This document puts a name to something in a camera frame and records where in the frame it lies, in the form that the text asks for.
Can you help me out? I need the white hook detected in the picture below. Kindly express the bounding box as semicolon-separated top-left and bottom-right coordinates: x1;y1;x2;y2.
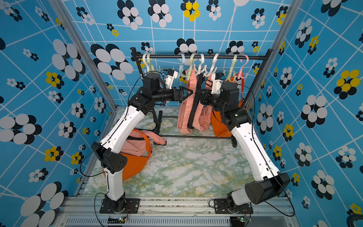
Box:
194;54;205;76
142;54;150;72
204;53;219;78

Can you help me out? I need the black sling bag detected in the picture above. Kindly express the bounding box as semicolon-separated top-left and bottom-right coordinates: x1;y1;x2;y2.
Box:
187;73;205;129

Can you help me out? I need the pink sling bag long strap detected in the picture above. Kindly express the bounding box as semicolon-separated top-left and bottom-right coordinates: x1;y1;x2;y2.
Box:
177;68;199;135

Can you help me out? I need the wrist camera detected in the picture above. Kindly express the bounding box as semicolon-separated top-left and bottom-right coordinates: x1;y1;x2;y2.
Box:
164;69;178;89
211;72;225;95

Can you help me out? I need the light blue hook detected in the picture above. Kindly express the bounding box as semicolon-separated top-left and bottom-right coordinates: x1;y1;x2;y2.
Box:
177;53;186;77

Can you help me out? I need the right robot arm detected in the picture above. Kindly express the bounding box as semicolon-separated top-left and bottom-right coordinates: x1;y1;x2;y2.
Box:
197;82;290;213

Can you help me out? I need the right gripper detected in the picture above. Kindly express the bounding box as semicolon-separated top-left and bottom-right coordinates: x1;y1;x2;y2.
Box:
198;88;228;116

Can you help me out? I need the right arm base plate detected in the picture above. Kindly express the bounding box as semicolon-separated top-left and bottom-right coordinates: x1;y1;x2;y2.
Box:
209;198;253;215

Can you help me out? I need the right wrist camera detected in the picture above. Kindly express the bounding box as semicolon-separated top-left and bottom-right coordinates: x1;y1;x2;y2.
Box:
211;72;225;95

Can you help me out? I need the black clothes rack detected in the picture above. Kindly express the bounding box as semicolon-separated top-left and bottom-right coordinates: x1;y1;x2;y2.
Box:
130;47;274;148

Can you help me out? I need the pink hook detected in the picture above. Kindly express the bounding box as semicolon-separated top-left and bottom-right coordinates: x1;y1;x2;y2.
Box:
236;54;249;79

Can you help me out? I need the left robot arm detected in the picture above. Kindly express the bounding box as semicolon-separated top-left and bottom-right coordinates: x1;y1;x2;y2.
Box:
92;72;193;213

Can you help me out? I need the orange sling bag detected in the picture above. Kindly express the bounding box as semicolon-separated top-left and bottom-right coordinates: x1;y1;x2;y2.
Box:
228;76;245;107
103;129;153;181
211;110;232;138

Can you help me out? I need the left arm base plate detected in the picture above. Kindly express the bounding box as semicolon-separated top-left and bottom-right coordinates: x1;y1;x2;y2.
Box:
99;197;140;214

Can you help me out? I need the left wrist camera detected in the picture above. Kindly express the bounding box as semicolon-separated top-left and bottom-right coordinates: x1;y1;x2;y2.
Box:
164;69;178;89

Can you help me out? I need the aluminium frame rail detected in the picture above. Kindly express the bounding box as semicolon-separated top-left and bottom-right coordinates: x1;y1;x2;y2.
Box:
54;197;300;227

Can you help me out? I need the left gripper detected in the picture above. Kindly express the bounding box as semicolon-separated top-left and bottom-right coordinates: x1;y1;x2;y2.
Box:
153;86;193;104

